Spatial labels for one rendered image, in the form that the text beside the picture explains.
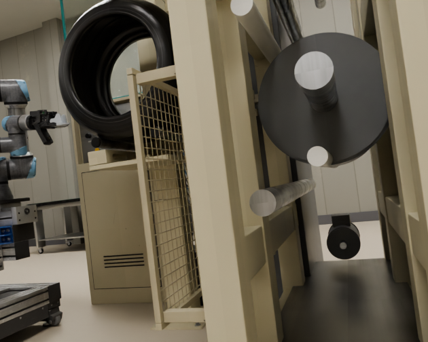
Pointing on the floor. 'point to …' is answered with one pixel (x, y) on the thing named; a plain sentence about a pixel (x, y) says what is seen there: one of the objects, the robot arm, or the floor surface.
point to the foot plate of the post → (183, 326)
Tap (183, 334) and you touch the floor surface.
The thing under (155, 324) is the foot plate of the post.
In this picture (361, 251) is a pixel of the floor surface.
